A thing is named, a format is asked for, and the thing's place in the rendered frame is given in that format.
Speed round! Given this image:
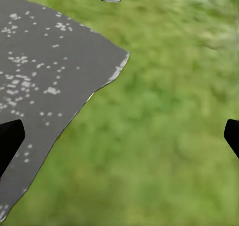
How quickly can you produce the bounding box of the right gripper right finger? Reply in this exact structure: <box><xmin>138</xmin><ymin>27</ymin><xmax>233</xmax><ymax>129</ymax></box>
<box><xmin>224</xmin><ymin>119</ymin><xmax>239</xmax><ymax>158</ymax></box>

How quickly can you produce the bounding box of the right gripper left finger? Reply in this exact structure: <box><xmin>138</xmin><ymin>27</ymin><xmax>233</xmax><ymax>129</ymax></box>
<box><xmin>0</xmin><ymin>119</ymin><xmax>25</xmax><ymax>178</ymax></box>

